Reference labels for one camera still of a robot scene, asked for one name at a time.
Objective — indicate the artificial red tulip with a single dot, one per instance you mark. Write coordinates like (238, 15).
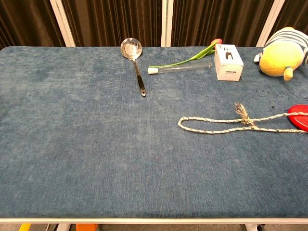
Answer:
(192, 58)

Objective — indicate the clear test tube white cap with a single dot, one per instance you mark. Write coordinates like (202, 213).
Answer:
(178, 68)

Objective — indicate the red disc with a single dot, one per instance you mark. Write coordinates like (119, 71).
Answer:
(300, 120)

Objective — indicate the orange object under table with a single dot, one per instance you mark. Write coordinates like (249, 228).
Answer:
(86, 227)

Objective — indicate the white frame post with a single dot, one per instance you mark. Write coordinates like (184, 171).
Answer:
(63, 22)
(167, 22)
(269, 22)

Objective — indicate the dark brown curtain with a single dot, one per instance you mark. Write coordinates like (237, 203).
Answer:
(115, 21)

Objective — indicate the steel ladle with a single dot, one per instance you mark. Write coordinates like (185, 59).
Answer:
(131, 49)

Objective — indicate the yellow striped plush toy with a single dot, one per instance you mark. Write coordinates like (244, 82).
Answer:
(280, 56)

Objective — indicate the yellow object under table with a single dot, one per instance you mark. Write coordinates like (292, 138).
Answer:
(24, 227)

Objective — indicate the small white cardboard box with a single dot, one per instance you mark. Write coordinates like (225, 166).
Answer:
(228, 63)

